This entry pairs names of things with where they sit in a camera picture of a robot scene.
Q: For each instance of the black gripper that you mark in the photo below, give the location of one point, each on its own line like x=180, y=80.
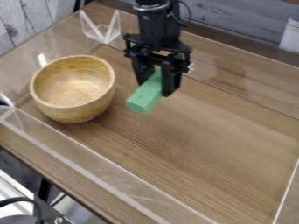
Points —
x=156, y=45

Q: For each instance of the green rectangular block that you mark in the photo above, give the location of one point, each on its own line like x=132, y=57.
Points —
x=147, y=95

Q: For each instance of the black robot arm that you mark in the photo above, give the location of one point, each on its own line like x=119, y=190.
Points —
x=156, y=45

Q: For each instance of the light wooden bowl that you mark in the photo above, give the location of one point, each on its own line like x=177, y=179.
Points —
x=73, y=88

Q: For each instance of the white cylindrical container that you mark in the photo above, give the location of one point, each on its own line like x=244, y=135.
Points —
x=289, y=39

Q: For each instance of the black table leg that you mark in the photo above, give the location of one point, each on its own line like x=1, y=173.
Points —
x=44, y=190

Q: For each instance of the clear acrylic tray wall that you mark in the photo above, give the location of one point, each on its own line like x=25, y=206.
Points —
x=211, y=158

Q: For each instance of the black metal bracket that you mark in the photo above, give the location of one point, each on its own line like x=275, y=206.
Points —
x=47, y=215

